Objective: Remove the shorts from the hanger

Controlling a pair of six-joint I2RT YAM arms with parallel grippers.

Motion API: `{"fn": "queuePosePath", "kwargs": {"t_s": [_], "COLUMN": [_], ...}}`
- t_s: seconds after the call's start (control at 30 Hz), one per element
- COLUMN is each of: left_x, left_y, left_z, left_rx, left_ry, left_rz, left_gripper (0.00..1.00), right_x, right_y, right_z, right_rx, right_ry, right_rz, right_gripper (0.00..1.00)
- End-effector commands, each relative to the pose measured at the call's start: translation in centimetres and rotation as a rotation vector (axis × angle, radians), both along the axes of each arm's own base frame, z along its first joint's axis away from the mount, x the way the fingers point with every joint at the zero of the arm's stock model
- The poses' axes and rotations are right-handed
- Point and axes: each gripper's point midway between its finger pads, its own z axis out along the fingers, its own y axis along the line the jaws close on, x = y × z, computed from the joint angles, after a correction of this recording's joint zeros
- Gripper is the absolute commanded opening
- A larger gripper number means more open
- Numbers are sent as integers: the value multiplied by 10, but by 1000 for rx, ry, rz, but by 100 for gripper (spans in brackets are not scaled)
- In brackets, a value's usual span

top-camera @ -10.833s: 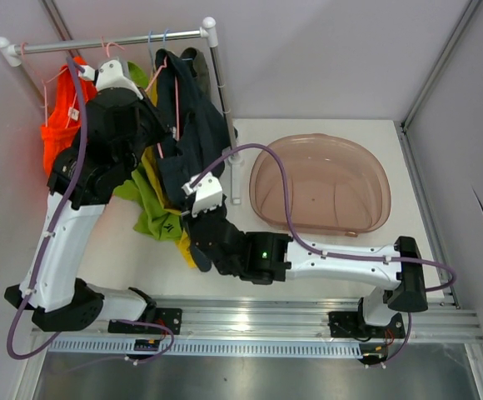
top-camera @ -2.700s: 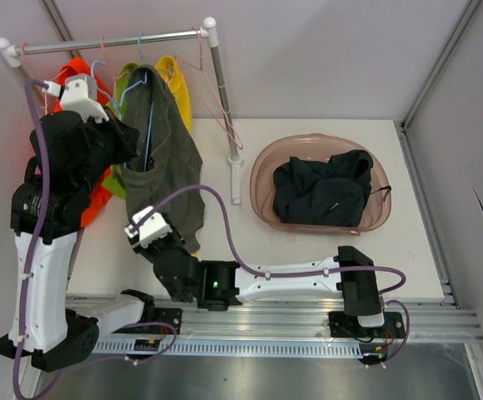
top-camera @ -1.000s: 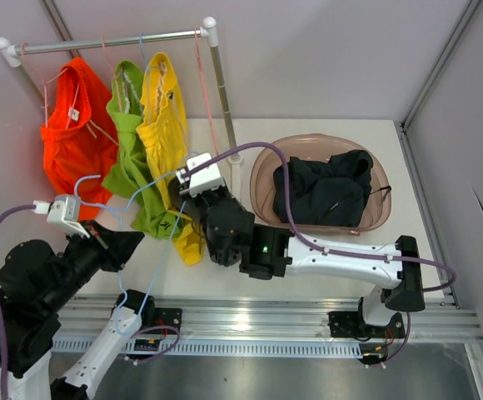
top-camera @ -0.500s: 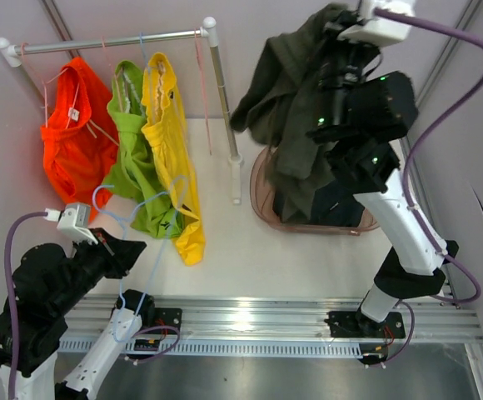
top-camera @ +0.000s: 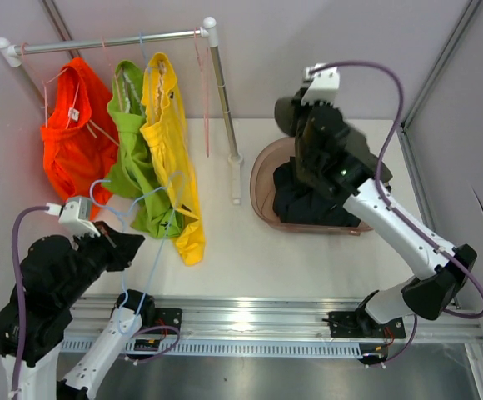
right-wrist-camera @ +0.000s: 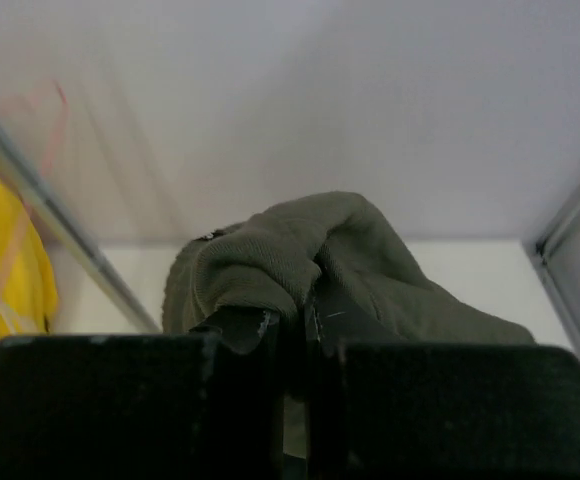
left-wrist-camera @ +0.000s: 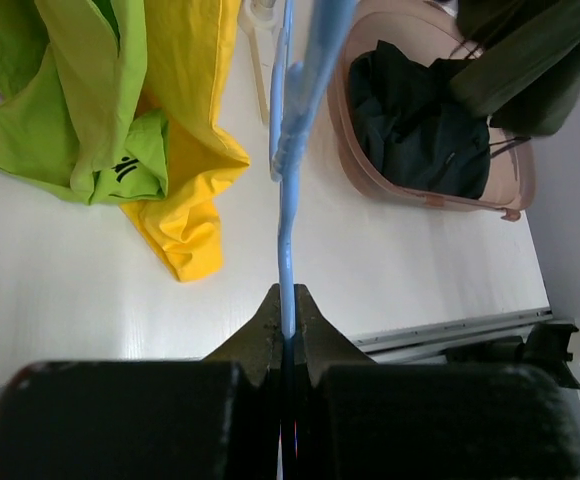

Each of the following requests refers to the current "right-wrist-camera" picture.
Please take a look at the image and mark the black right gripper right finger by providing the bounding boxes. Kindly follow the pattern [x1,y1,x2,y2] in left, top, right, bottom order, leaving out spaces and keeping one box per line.
[305,289,580,479]

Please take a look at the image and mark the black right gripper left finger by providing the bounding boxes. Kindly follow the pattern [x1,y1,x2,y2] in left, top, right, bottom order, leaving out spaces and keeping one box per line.
[0,308,283,479]

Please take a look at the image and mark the olive green shorts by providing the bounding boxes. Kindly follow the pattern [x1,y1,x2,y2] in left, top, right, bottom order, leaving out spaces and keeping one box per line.
[162,190,536,461]

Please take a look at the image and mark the yellow shorts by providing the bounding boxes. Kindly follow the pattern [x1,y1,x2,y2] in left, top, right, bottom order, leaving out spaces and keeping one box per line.
[0,180,59,339]

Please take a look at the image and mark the metal clothes rack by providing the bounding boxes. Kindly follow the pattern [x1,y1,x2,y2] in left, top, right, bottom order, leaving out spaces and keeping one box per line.
[0,125,160,334]

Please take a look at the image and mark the aluminium corner frame profile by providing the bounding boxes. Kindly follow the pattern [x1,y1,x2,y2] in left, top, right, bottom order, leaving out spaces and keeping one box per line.
[522,149,580,396]

